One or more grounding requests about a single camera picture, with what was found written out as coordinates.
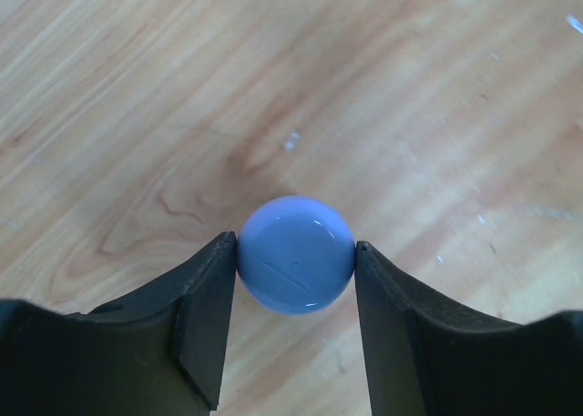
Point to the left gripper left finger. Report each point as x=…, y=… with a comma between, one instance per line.
x=158, y=350

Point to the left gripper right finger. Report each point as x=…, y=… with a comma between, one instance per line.
x=427, y=354

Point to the purple earbud charging case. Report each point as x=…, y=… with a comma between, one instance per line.
x=295, y=255

